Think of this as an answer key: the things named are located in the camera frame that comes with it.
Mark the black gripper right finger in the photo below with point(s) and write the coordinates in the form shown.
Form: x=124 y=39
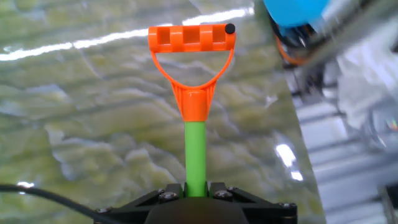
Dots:
x=258 y=210

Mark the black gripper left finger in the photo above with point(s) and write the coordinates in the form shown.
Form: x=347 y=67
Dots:
x=140 y=205

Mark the blue round object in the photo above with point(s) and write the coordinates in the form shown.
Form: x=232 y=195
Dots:
x=295 y=11

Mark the green marble pattern mat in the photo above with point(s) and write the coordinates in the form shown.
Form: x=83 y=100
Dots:
x=93 y=109

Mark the aluminium frame bar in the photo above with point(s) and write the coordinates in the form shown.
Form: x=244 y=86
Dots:
x=348 y=29

